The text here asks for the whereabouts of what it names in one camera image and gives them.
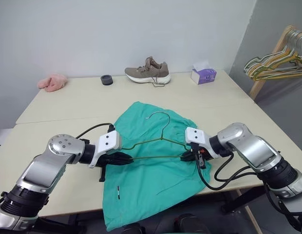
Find wooden table leg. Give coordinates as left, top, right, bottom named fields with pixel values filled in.
left=235, top=189, right=263, bottom=234

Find yellow wire hanger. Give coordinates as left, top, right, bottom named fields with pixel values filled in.
left=248, top=46, right=302, bottom=81

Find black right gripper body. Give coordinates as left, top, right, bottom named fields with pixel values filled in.
left=191, top=145, right=215, bottom=170

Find purple tissue box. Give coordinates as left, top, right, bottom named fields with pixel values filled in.
left=190, top=62, right=217, bottom=85

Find hangers on wooden rack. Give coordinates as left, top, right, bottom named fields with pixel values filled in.
left=249, top=25, right=302, bottom=97

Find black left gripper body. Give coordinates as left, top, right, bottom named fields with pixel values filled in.
left=95, top=153, right=114, bottom=182

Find white wire hanger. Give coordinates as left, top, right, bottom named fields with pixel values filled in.
left=244, top=31, right=302, bottom=76

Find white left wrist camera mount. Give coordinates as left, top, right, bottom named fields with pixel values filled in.
left=88, top=131, right=122, bottom=169

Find large dark rounded shape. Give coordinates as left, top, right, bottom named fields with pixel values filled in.
left=174, top=214, right=203, bottom=234

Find grey wire hanger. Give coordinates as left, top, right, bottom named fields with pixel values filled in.
left=253, top=31, right=302, bottom=74

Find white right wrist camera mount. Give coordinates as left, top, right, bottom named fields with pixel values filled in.
left=185, top=126, right=219, bottom=159

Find black table frame bar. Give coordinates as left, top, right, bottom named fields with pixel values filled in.
left=221, top=186, right=267, bottom=215

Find black round cap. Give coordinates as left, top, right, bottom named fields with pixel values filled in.
left=100, top=75, right=114, bottom=86

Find green wire hanger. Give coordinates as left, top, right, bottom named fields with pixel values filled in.
left=121, top=111, right=191, bottom=162

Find green t-shirt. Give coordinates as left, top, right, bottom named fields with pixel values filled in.
left=102, top=101, right=212, bottom=232

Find small dark rounded shape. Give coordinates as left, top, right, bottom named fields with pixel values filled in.
left=121, top=222, right=147, bottom=234

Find brown sneaker with white sole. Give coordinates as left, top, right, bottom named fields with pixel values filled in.
left=124, top=56, right=171, bottom=88

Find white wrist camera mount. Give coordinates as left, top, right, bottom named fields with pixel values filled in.
left=88, top=131, right=122, bottom=169
left=185, top=126, right=219, bottom=159

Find pink fluffy slippers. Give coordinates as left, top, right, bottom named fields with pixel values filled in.
left=37, top=74, right=69, bottom=93

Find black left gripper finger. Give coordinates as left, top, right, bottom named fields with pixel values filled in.
left=111, top=159, right=134, bottom=167
left=109, top=152, right=131, bottom=161

